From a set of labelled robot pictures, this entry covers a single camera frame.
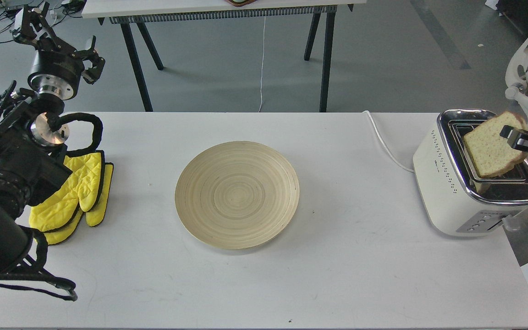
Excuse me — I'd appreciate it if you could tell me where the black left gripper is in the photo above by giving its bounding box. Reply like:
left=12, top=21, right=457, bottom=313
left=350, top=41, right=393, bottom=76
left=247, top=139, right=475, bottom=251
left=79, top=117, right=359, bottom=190
left=12, top=2, right=105, bottom=100

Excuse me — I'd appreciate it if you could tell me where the slice of bread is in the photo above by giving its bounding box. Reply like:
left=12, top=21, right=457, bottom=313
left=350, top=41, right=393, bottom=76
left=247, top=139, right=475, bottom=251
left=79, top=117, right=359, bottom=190
left=463, top=111, right=528, bottom=178

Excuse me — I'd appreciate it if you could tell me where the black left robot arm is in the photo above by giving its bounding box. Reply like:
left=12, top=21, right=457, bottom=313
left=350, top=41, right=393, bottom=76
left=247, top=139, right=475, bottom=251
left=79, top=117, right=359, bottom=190
left=0, top=2, right=105, bottom=301

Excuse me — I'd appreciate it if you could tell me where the cream and chrome toaster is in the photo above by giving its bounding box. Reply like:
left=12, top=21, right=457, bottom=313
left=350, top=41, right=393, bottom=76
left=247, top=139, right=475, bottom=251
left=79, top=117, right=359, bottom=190
left=412, top=109, right=528, bottom=237

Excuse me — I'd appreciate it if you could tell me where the white table with black legs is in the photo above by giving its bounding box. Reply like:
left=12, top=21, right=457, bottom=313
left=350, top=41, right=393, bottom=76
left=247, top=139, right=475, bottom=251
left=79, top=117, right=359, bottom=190
left=82, top=0, right=358, bottom=113

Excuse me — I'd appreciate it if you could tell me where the yellow quilted oven mitt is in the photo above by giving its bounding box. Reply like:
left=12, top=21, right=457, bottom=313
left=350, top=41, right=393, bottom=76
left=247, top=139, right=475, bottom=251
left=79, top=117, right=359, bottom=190
left=29, top=150, right=105, bottom=233

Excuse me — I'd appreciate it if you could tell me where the lower yellow oven mitt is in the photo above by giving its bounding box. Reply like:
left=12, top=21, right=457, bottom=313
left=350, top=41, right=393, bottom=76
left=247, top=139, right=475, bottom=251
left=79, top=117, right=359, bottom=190
left=42, top=162, right=115, bottom=246

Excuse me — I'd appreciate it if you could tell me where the round bamboo plate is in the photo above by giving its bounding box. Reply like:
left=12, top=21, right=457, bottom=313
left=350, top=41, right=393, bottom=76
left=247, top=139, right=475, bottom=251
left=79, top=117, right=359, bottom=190
left=175, top=141, right=300, bottom=249

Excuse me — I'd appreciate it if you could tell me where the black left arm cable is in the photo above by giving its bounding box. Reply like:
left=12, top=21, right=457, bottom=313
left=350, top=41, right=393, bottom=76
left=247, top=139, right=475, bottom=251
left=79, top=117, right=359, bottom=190
left=51, top=112, right=104, bottom=157

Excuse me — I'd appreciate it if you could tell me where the white toaster power cable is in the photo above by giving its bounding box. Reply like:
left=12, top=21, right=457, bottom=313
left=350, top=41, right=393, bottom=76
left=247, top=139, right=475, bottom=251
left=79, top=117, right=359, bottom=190
left=363, top=110, right=416, bottom=173

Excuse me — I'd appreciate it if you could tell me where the white hanging cable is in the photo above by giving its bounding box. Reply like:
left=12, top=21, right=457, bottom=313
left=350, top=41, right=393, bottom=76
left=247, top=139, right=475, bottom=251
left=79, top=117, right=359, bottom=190
left=258, top=16, right=267, bottom=113

